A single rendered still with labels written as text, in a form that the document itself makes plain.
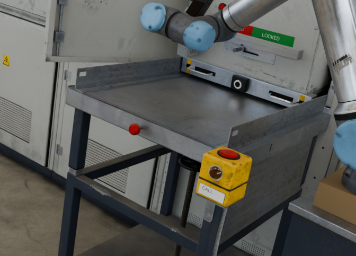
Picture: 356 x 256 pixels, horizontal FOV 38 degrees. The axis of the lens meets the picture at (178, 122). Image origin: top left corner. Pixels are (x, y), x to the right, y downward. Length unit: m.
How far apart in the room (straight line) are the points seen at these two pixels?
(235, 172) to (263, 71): 0.86
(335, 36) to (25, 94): 2.06
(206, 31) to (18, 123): 1.85
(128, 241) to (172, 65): 0.71
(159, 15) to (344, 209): 0.66
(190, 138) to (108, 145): 1.17
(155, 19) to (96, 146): 1.32
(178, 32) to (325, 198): 0.55
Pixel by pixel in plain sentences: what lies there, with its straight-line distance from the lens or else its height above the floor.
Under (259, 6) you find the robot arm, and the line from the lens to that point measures 1.36.
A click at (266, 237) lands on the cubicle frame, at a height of 0.27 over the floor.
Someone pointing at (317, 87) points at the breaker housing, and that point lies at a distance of 1.91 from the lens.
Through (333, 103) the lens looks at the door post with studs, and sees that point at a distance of 1.93.
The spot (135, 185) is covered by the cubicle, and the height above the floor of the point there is 0.22.
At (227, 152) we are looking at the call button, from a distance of 1.10.
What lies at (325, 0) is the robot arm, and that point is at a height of 1.24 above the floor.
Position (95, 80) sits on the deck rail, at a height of 0.85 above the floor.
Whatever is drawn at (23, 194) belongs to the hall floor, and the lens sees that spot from 2.75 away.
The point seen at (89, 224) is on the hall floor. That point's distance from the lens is 2.54.
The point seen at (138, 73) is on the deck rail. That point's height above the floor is 0.85.
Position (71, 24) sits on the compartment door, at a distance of 1.92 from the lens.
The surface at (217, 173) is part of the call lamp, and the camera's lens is 1.08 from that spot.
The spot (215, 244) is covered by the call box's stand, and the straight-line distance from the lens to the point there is 1.20.
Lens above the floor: 1.30
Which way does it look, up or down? 18 degrees down
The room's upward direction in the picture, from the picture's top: 10 degrees clockwise
